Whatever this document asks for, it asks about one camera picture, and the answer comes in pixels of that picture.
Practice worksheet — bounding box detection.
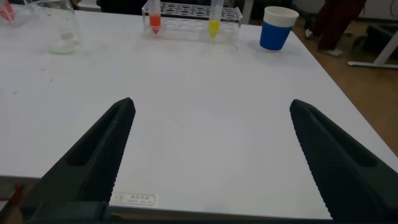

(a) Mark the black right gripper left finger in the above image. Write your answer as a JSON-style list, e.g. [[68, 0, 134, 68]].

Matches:
[[23, 96, 137, 208]]

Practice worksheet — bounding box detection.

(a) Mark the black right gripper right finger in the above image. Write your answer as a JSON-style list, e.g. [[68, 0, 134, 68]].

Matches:
[[289, 98, 398, 223]]

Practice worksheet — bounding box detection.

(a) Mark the yellow liquid test tube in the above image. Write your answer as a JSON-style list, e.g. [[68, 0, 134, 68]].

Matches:
[[208, 0, 224, 40]]

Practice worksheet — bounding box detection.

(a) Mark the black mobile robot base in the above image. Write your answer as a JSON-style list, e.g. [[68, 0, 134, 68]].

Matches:
[[351, 24, 398, 60]]

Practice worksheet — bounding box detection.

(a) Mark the clear glass beaker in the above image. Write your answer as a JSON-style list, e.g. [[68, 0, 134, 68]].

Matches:
[[23, 0, 82, 55]]

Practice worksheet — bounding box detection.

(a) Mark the red liquid test tube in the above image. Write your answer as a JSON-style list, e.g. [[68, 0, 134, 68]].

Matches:
[[147, 0, 162, 35], [0, 0, 16, 22]]

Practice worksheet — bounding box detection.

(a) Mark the clear acrylic tube rack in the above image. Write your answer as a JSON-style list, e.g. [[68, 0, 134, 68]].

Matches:
[[141, 1, 243, 44], [0, 0, 35, 28]]

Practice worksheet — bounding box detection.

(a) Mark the white table label sticker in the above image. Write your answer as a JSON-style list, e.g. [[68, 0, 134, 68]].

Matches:
[[109, 192, 157, 207]]

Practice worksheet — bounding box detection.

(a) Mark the white height-adjustable desk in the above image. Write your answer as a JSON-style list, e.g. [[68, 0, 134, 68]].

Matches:
[[241, 0, 254, 25], [347, 29, 398, 69]]

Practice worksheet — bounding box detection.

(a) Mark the person in red trousers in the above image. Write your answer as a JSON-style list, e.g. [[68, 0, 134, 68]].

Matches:
[[304, 0, 368, 57]]

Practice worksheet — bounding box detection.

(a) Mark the blue white paper cup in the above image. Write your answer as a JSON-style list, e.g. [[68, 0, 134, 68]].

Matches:
[[259, 6, 300, 52]]

